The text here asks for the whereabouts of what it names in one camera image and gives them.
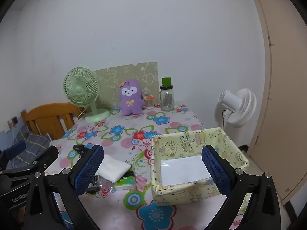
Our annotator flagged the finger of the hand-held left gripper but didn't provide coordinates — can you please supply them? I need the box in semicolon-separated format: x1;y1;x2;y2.
29;146;59;171
5;141;27;160

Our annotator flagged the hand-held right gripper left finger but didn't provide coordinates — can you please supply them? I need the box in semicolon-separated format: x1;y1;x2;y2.
24;145;105;230

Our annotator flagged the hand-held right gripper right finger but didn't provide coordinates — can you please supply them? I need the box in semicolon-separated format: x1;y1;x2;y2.
201;145;281;230

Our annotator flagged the white cloth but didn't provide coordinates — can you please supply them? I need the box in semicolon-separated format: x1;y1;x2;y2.
96;154;132;183

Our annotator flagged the yellow printed storage box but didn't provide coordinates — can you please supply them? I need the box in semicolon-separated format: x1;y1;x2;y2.
151;127;250;206

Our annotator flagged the green tissue pack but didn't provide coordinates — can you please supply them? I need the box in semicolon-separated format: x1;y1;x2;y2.
114;171;135;190

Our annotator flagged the blue plaid bedding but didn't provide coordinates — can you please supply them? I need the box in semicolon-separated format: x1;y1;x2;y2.
0;125;52;170

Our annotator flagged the clear plastic packet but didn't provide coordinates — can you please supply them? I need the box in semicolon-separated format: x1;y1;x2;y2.
86;175;116;196

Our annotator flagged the black plastic bag roll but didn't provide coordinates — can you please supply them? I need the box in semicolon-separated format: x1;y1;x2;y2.
73;144;94;159

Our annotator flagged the wooden chair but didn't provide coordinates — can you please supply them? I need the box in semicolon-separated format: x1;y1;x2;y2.
21;103;83;140

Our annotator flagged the floral tablecloth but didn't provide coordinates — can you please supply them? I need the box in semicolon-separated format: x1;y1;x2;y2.
44;104;252;230

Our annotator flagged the white fan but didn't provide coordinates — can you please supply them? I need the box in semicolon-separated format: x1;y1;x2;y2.
218;88;257;128

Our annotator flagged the green desk fan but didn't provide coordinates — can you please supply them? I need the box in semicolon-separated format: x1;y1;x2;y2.
63;67;111;123

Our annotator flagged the purple plush toy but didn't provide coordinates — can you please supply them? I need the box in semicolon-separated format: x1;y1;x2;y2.
119;80;145;117

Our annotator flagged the glass jar with green lid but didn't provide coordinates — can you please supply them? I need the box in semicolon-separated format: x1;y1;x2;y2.
160;77;175;112

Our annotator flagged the cotton swab container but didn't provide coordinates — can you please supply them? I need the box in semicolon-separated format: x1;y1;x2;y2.
144;94;155;110

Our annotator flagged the beige wardrobe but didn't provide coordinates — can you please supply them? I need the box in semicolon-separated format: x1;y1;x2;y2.
245;0;307;202

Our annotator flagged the green patterned board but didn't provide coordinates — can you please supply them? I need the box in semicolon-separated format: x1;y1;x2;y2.
93;62;160;111

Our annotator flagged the white fan cable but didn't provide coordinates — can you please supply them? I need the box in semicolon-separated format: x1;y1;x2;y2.
76;105;87;121

